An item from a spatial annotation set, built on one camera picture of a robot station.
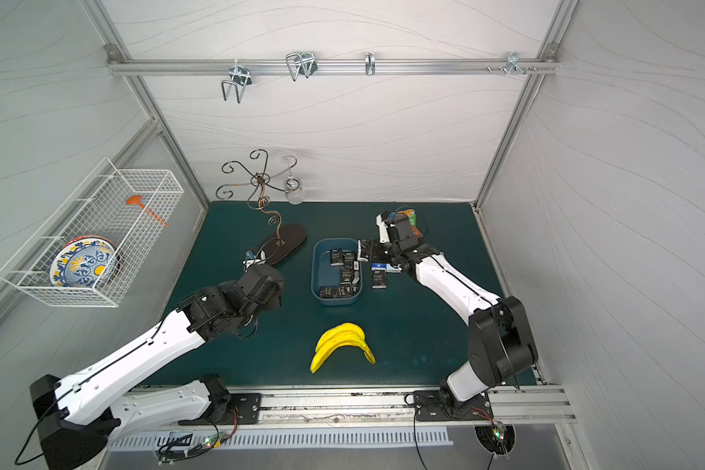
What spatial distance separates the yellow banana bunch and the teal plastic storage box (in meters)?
0.10

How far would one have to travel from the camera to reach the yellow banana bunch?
2.58 feet

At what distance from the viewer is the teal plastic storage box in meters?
0.92
